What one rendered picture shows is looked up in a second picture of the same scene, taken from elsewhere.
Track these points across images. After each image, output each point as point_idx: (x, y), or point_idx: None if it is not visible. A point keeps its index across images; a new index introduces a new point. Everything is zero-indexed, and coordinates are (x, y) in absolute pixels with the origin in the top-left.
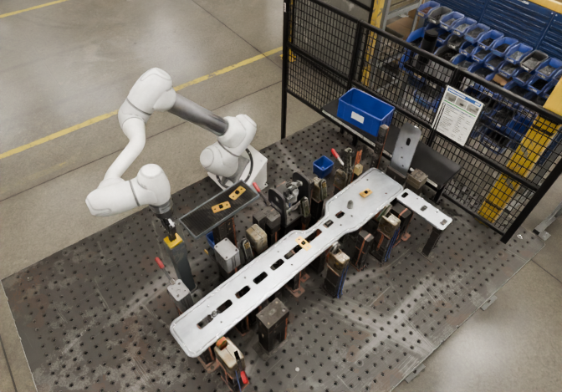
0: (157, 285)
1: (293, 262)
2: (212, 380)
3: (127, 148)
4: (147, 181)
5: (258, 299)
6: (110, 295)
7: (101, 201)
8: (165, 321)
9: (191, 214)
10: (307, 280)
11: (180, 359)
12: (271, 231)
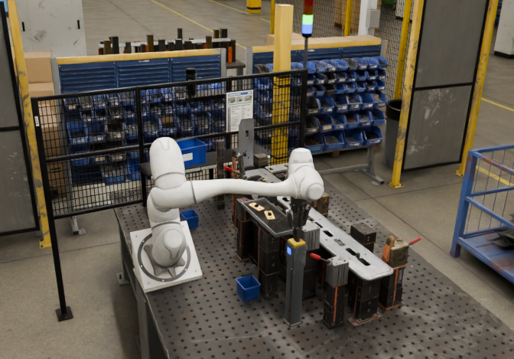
0: (283, 342)
1: (317, 217)
2: (388, 316)
3: (241, 181)
4: (310, 155)
5: (348, 236)
6: None
7: (320, 177)
8: (326, 340)
9: (271, 229)
10: None
11: (367, 333)
12: None
